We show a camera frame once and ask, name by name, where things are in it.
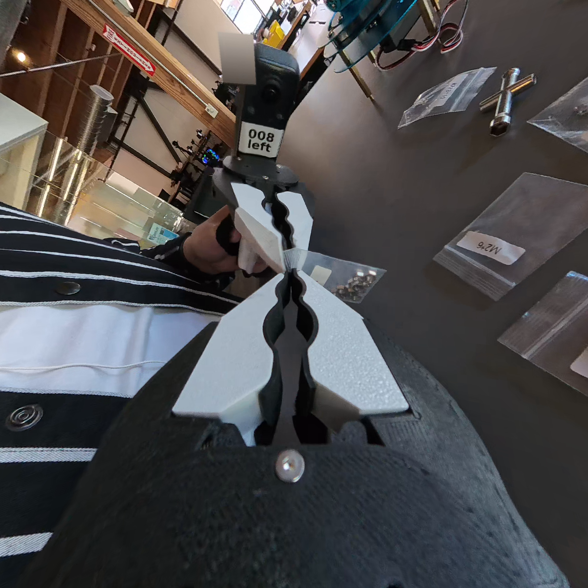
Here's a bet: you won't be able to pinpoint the silver ribbed duct pipe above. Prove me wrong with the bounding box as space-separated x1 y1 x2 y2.
73 85 118 157

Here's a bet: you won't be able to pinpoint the scattered small clear parts bags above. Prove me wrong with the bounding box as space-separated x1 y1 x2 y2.
397 66 588 396

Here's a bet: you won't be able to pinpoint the silver cross socket wrench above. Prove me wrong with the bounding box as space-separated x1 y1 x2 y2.
479 67 538 138

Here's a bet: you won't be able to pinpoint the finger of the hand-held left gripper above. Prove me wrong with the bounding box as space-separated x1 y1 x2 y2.
231 183 286 273
278 190 315 258

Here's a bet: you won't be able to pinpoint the dark desk with wooden edge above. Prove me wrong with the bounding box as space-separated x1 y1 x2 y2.
225 0 588 588

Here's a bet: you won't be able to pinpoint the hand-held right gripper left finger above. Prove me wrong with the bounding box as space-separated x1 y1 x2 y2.
171 271 291 446

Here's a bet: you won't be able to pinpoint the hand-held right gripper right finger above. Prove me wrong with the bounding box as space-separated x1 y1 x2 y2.
294 270 409 435

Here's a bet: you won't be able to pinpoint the person's left hand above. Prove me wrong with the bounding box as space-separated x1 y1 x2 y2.
184 204 270 276

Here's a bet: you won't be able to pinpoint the red and white wall sign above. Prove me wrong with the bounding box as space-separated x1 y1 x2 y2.
102 24 157 78

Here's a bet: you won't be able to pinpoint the clear bag of hex nuts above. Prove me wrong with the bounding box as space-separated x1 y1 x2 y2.
282 248 387 304

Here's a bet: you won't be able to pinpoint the person's striped black shirt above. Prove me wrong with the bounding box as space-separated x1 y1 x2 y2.
0 202 244 575

